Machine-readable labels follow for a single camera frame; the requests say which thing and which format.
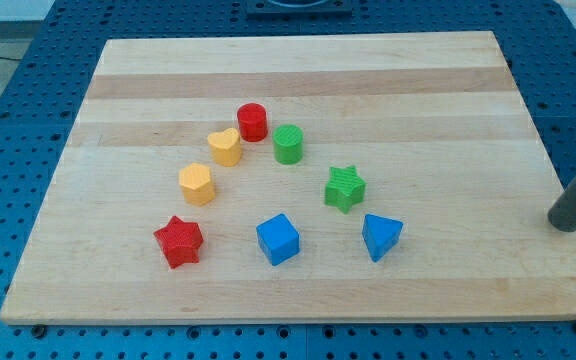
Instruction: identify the green cylinder block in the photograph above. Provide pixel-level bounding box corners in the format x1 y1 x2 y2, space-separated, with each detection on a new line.
272 124 303 165

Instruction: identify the wooden board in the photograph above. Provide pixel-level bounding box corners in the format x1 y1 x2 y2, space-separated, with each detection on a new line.
0 32 576 325

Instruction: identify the red cylinder block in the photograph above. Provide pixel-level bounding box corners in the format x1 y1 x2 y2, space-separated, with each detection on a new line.
237 103 268 142

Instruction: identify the blue cube block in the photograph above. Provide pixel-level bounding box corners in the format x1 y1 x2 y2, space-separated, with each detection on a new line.
256 213 300 266

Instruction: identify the red star block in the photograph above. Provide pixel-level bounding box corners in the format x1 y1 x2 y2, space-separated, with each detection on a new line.
153 216 203 269

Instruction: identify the green star block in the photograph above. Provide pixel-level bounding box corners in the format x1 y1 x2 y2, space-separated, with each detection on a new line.
324 165 366 214

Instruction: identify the yellow hexagon block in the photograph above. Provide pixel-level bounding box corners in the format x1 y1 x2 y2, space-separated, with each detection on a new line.
179 163 216 206

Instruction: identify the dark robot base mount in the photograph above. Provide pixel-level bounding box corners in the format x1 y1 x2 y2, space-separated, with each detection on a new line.
243 0 353 18

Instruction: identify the yellow heart block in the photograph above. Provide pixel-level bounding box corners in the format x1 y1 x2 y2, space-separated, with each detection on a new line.
207 128 242 167

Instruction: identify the blue triangle block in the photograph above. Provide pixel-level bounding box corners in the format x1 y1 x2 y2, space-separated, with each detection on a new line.
362 214 404 262

